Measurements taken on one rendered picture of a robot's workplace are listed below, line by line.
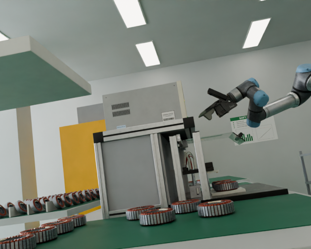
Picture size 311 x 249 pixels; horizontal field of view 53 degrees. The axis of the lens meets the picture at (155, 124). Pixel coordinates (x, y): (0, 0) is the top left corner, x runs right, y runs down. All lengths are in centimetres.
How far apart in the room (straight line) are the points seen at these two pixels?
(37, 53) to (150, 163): 78
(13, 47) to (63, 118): 691
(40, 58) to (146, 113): 85
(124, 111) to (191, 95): 558
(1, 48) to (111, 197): 84
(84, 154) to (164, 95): 394
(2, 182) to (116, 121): 400
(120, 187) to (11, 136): 410
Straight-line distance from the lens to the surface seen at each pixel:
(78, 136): 540
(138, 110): 150
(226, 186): 148
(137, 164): 134
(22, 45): 70
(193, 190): 149
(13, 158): 529
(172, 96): 149
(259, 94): 169
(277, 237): 65
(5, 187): 535
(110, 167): 137
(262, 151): 699
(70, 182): 541
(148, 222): 97
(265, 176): 699
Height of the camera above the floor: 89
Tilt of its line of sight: 9 degrees up
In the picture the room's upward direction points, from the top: 8 degrees counter-clockwise
